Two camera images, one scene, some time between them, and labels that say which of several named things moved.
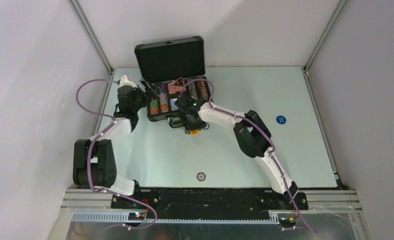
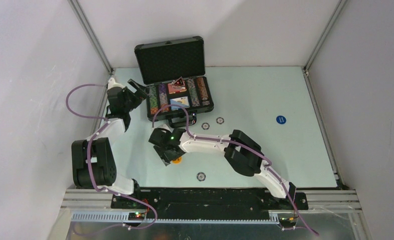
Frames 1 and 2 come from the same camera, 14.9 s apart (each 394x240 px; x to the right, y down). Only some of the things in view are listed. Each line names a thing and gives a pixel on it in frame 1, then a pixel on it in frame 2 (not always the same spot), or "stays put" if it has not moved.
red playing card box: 173,89 stays put
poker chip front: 201,176 stays put
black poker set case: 168,70 stays put
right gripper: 199,126 -> 166,158
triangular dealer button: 179,81 stays put
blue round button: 281,119 stays put
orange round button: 194,132 -> 177,161
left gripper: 152,91 -> 142,91
